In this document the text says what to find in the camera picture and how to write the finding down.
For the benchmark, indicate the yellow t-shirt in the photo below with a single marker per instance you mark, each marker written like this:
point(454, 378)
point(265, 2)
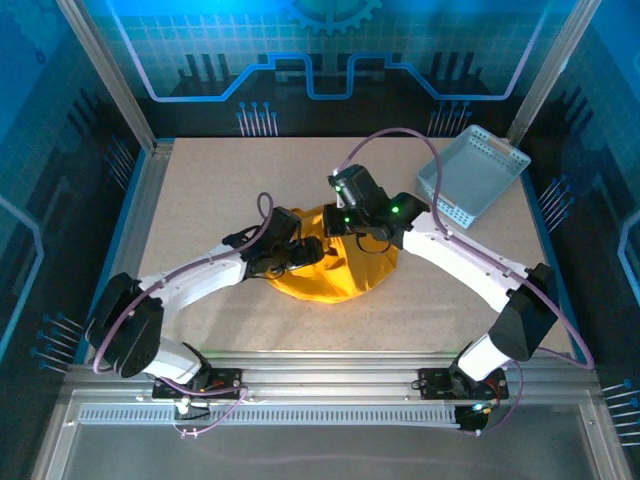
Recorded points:
point(340, 282)

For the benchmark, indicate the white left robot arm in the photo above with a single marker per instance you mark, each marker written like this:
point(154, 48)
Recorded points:
point(200, 280)

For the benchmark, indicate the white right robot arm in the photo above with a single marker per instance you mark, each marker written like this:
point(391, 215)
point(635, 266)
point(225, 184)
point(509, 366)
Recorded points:
point(465, 265)

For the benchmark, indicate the grey perforated plastic basket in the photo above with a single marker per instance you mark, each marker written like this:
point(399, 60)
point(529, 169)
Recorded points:
point(465, 175)

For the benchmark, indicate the small black controller box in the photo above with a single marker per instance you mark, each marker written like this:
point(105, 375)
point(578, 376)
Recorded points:
point(472, 417)

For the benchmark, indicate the long aluminium frame rail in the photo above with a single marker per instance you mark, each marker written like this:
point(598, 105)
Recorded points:
point(325, 367)

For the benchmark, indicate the aluminium side rail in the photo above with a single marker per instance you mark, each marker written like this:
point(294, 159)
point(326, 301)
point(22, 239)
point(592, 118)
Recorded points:
point(142, 215)

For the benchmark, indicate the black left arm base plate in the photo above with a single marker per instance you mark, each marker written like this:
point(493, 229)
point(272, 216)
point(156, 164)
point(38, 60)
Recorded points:
point(225, 380)

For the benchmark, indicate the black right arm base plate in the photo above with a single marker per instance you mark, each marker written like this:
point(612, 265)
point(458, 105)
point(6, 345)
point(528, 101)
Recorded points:
point(435, 382)

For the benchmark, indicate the aluminium frame post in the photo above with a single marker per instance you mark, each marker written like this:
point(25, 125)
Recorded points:
point(552, 70)
point(107, 75)

